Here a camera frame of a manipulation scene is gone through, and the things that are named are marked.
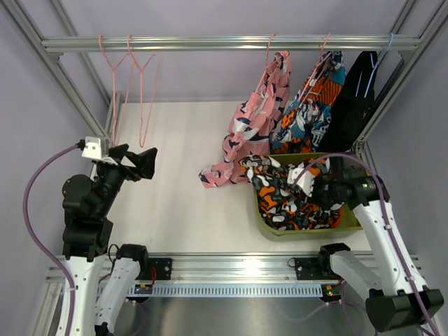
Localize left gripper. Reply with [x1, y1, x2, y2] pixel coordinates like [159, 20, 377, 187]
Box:
[95, 143, 157, 217]

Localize pink hanger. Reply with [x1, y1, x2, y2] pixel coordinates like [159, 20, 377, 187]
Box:
[98, 34, 134, 146]
[254, 33, 281, 97]
[118, 34, 162, 148]
[298, 33, 331, 103]

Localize camouflage shorts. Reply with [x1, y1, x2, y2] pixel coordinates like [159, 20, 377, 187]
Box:
[239, 155, 342, 231]

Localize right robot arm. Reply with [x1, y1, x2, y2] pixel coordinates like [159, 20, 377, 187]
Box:
[288, 157, 445, 335]

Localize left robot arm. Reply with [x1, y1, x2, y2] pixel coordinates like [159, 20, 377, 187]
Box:
[58, 138, 158, 335]

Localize blue orange patterned shorts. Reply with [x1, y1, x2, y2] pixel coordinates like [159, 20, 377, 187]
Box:
[269, 51, 346, 154]

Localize pink shark print shorts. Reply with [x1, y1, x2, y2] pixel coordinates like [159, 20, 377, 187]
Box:
[199, 51, 292, 188]

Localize black shorts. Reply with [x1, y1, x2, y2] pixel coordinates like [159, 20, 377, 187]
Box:
[317, 51, 378, 153]

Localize olive green plastic bin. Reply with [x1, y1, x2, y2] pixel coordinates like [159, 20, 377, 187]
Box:
[257, 153, 363, 242]

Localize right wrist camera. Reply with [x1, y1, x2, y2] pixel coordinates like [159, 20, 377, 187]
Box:
[287, 167, 315, 197]

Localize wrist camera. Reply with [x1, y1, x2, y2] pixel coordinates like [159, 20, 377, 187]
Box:
[81, 136, 118, 166]
[287, 167, 315, 197]

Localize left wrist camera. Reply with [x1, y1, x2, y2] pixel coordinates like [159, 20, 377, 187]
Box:
[81, 136, 118, 166]

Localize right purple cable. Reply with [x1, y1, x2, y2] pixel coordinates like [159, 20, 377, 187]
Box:
[279, 152, 440, 336]

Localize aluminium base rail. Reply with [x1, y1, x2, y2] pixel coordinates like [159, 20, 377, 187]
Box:
[45, 253, 426, 283]

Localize white slotted cable duct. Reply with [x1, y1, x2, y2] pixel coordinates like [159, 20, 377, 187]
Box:
[126, 283, 323, 298]

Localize aluminium hanging rail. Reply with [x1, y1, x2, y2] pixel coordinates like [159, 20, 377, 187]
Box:
[43, 34, 417, 53]

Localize left aluminium frame post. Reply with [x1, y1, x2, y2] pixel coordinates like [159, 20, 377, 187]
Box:
[1, 1, 113, 139]

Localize aluminium frame post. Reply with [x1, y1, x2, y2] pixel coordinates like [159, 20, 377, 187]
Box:
[353, 1, 447, 170]
[1, 1, 113, 139]

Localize right aluminium frame post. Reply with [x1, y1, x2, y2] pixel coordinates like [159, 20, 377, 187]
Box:
[353, 1, 447, 170]

